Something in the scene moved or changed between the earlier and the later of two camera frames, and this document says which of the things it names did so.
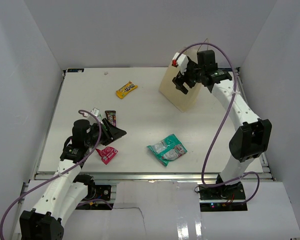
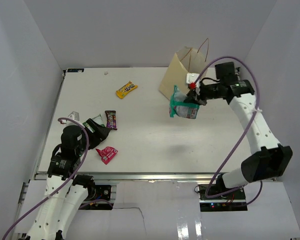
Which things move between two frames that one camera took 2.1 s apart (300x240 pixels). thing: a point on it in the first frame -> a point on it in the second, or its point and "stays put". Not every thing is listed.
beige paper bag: x=172 y=92 stays put
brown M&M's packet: x=111 y=116 stays put
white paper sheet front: x=170 y=211 stays put
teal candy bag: x=167 y=149 -> x=178 y=106
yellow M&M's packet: x=121 y=93 stays put
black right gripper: x=179 y=80 -> x=191 y=98
